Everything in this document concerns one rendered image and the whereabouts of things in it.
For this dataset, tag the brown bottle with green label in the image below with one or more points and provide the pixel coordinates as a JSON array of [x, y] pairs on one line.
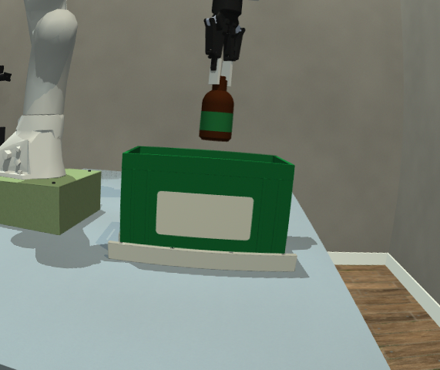
[[216, 118]]

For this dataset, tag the green crate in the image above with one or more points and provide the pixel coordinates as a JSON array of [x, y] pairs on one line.
[[170, 198]]

